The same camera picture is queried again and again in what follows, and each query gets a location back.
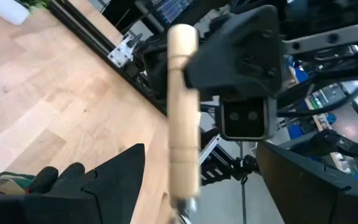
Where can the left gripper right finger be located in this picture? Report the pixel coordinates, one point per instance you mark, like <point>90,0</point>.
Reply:
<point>315,199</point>

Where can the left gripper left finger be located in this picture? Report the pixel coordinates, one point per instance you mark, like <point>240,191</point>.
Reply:
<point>104,199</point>

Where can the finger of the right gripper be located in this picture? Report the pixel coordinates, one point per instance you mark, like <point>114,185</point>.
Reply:
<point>238,56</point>

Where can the red and black garden glove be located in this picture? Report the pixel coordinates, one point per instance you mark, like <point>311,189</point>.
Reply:
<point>43,180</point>

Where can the cream and green gardening bag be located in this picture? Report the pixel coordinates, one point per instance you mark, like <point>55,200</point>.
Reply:
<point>11,183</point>

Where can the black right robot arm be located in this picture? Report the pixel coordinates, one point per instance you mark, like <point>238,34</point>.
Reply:
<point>322,12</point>

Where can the backlit black keyboard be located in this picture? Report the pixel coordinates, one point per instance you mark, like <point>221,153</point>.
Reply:
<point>169,9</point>

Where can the green plant in white pot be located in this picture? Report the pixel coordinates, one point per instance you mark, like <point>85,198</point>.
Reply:
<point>8,11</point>

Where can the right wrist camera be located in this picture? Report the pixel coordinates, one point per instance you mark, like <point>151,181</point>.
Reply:
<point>244,118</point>

